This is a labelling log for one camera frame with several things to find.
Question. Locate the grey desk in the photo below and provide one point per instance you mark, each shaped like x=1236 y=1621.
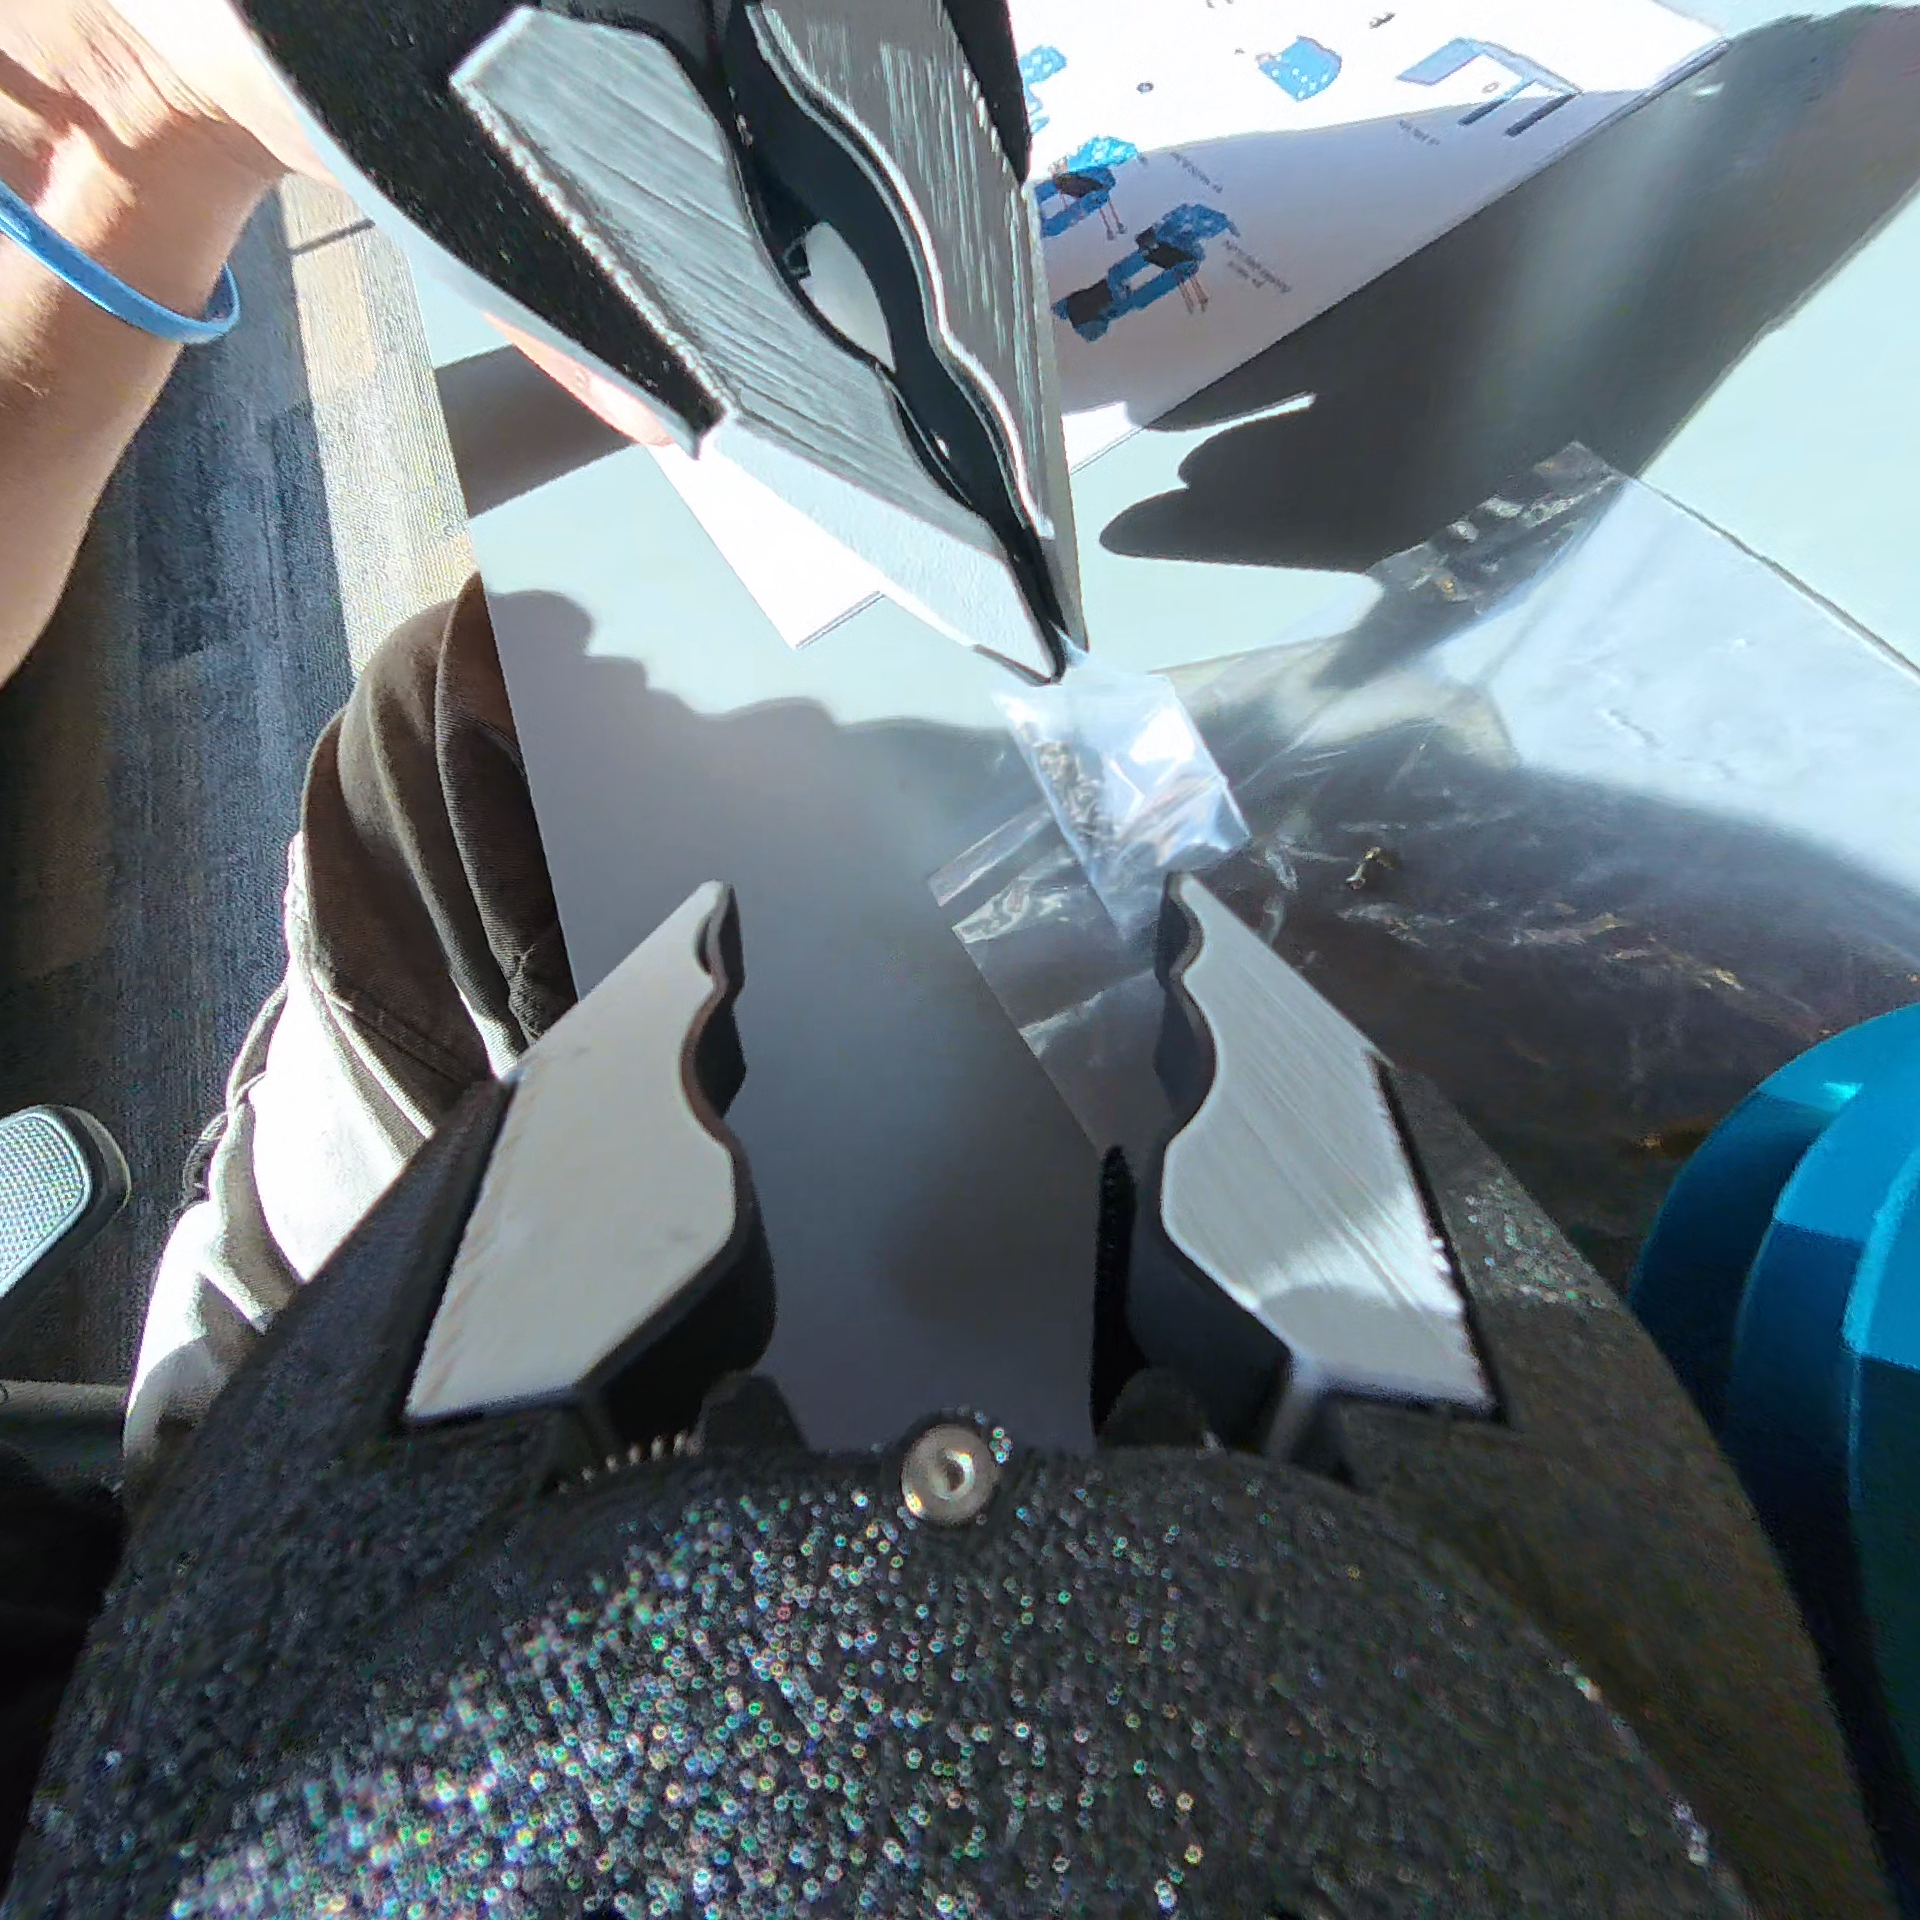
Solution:
x=902 y=1126

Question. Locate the black chair armrest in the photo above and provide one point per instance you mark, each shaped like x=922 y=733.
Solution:
x=52 y=1185

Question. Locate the blue toy robot arm base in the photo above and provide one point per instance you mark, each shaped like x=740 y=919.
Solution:
x=1799 y=1277

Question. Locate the person's left forearm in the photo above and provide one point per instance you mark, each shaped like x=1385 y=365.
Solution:
x=59 y=452

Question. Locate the person's torso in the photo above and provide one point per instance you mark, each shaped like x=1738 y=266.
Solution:
x=422 y=780

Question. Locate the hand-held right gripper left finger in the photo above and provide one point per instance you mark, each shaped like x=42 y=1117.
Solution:
x=600 y=1201

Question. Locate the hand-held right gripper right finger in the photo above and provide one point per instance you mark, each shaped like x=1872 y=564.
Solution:
x=1305 y=1201

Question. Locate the blue wristband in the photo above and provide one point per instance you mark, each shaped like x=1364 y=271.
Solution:
x=163 y=327

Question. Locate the person's left hand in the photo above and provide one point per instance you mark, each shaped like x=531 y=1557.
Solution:
x=106 y=106

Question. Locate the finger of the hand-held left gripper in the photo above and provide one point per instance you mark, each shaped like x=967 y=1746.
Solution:
x=705 y=284
x=944 y=181

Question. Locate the large clear plastic bag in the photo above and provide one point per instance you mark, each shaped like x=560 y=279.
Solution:
x=1575 y=750

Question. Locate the white instruction booklet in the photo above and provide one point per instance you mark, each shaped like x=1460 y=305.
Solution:
x=1348 y=196

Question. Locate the person's legs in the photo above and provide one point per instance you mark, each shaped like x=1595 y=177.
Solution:
x=299 y=1172

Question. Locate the small clear screw bag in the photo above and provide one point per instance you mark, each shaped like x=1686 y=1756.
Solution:
x=1126 y=764

